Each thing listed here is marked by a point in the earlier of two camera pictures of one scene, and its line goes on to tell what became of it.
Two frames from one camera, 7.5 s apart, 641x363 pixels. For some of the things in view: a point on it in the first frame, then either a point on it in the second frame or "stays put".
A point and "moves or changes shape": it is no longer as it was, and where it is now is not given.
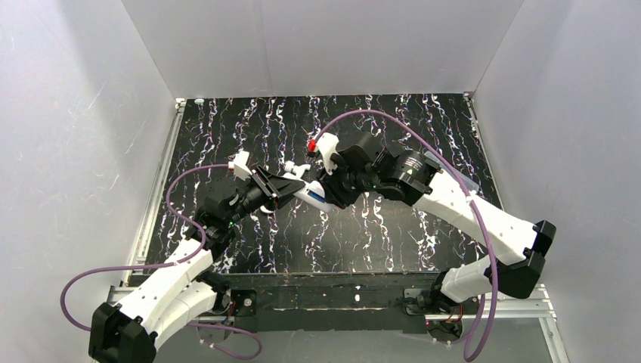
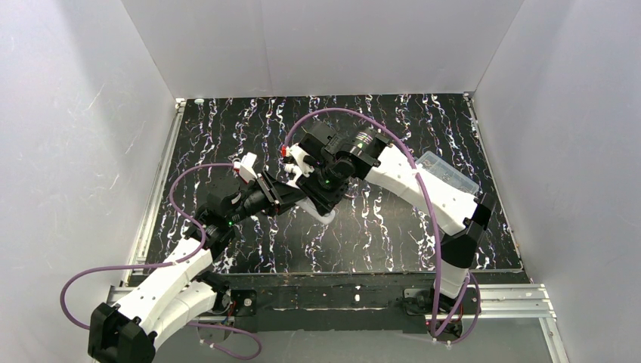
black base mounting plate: x=337 y=302 stays put
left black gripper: x=265 y=185 stays put
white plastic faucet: x=297 y=170 stays put
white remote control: x=312 y=193 moves or changes shape
